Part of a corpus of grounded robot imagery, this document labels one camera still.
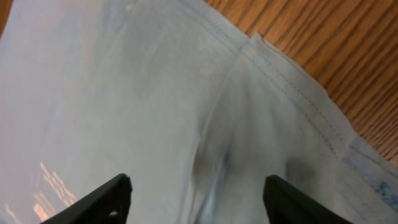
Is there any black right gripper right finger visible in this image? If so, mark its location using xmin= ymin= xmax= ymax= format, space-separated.
xmin=263 ymin=175 xmax=351 ymax=224

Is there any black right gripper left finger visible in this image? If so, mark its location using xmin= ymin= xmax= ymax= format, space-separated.
xmin=42 ymin=174 xmax=132 ymax=224

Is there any light blue printed t-shirt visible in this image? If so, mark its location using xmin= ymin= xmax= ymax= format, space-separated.
xmin=1 ymin=1 xmax=397 ymax=223

